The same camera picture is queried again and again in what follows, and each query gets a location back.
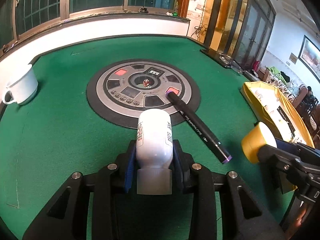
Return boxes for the white ceramic mug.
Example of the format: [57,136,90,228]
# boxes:
[2,64,39,105]

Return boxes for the round mahjong table control panel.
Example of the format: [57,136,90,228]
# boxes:
[86,59,201,129]

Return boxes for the black phone on table edge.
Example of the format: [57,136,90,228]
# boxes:
[200,48,232,69]

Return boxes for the framed wall painting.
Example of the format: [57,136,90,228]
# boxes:
[298,35,320,81]

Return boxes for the yellow lined storage box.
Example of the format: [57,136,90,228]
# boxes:
[240,81,314,148]

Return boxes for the white bottle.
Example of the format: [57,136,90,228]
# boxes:
[136,109,173,196]

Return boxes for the black marker purple cap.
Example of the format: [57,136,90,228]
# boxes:
[166,90,232,164]

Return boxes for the yellow jar white lid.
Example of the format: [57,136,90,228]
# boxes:
[241,122,277,164]

